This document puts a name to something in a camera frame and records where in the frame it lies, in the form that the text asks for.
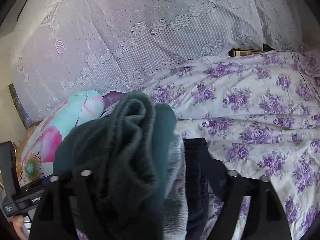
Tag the grey garment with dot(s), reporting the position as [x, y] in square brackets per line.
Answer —
[176, 180]

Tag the folded teal pink floral quilt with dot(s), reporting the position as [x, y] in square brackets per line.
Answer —
[62, 122]

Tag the white lace curtain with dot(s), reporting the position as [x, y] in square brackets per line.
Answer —
[137, 30]

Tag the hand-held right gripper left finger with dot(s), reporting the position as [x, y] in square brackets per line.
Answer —
[80, 195]

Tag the dark navy garment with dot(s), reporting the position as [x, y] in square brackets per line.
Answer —
[195, 205]

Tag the dark brown box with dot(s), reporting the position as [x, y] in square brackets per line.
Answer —
[241, 52]

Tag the teal fleece pants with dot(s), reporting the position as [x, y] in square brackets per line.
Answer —
[120, 142]

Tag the person's left hand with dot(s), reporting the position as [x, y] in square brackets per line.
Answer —
[19, 226]

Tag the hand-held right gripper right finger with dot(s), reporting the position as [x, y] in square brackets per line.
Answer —
[216, 171]

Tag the purple floral bed sheet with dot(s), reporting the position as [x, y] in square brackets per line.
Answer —
[250, 110]

